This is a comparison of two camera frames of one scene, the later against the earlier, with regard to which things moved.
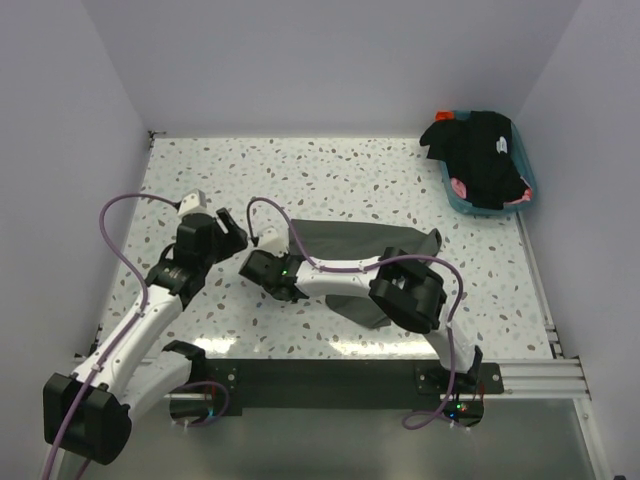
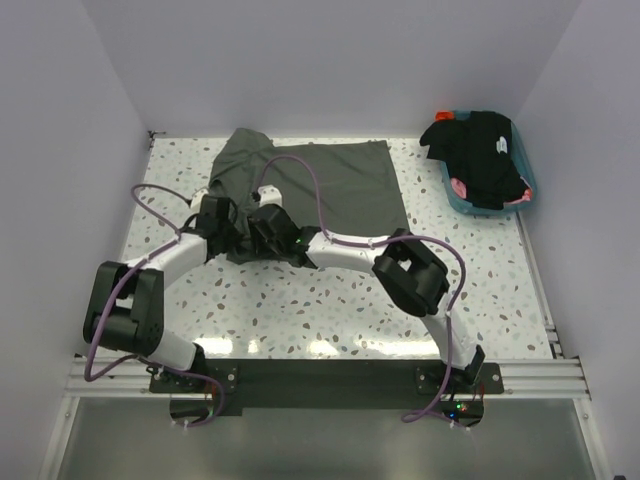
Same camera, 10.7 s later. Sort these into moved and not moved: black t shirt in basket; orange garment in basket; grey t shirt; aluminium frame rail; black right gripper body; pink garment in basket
Moved: grey t shirt; black right gripper body
Not moved: aluminium frame rail; orange garment in basket; pink garment in basket; black t shirt in basket
